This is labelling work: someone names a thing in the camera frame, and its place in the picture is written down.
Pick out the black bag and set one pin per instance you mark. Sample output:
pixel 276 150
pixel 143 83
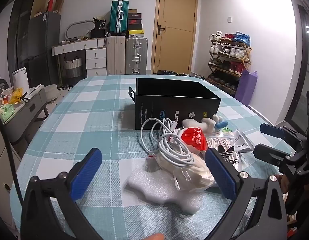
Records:
pixel 98 28

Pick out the grey storage cart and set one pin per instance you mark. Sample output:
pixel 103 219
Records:
pixel 24 115

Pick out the beige suitcase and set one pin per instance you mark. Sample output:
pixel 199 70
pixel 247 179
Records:
pixel 115 55

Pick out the teal suitcase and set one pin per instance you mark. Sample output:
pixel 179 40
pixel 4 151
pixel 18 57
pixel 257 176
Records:
pixel 118 17

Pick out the wooden shoe rack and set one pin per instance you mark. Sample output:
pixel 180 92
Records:
pixel 229 60

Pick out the cardboard boxes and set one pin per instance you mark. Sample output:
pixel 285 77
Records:
pixel 42 2

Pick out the white air purifier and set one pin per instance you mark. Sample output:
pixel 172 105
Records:
pixel 20 78

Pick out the white round stool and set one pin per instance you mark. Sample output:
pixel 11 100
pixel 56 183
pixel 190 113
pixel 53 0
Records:
pixel 50 92

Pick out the white desk with drawers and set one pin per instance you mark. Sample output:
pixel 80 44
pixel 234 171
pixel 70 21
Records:
pixel 94 57

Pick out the yellow wooden door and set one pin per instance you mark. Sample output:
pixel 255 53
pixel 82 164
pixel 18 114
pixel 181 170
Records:
pixel 174 42

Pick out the teal checked tablecloth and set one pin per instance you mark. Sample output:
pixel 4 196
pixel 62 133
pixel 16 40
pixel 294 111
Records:
pixel 89 120

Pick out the white foam piece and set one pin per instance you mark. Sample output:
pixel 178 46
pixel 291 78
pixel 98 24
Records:
pixel 154 190

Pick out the purple fabric bag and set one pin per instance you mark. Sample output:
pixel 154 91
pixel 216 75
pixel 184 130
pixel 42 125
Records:
pixel 245 87

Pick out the silver suitcase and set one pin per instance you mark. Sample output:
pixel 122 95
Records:
pixel 136 55

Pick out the red and white packet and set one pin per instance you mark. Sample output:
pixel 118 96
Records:
pixel 193 138

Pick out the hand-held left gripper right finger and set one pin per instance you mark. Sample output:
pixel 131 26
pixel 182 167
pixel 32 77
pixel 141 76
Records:
pixel 219 173

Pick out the person's left hand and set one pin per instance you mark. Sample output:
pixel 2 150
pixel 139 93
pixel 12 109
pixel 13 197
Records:
pixel 154 237

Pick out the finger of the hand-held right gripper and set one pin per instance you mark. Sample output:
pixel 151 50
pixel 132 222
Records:
pixel 270 129
pixel 268 153

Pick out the clear bag of cream cloth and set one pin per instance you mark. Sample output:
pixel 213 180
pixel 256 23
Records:
pixel 197 172

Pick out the white plush toy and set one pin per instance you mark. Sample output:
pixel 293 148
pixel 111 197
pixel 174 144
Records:
pixel 207 123

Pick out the grey refrigerator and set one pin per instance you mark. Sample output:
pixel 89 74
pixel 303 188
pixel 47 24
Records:
pixel 43 45

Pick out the black cardboard box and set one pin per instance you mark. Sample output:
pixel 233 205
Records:
pixel 154 110

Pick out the stack of shoe boxes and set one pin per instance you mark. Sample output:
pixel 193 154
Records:
pixel 135 23

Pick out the blue bag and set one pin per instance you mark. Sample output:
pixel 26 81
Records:
pixel 243 37

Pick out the clear bag of socks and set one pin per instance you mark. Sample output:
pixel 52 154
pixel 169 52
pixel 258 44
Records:
pixel 229 142

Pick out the white woven basket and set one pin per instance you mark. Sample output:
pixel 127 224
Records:
pixel 73 71

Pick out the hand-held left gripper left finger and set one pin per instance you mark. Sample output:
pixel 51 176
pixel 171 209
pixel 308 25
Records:
pixel 86 176

